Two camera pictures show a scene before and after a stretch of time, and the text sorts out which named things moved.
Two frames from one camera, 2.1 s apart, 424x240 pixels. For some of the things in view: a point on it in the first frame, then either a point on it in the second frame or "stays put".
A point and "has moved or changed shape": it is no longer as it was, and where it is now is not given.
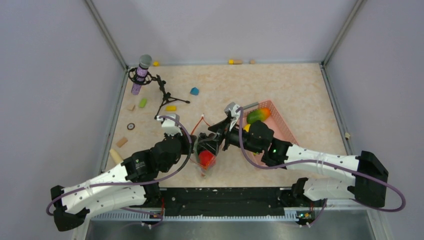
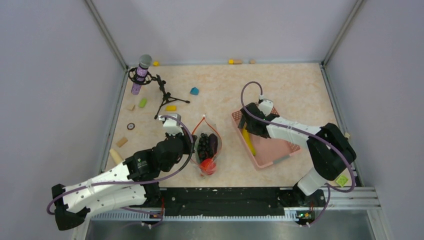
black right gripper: [212, 143] to [243, 122]
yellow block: [171, 108] stays put
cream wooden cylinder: [115, 157] stays put
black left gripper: [185, 141] stays put
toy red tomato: [207, 159] has moved or changed shape
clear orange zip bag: [203, 161] stays put
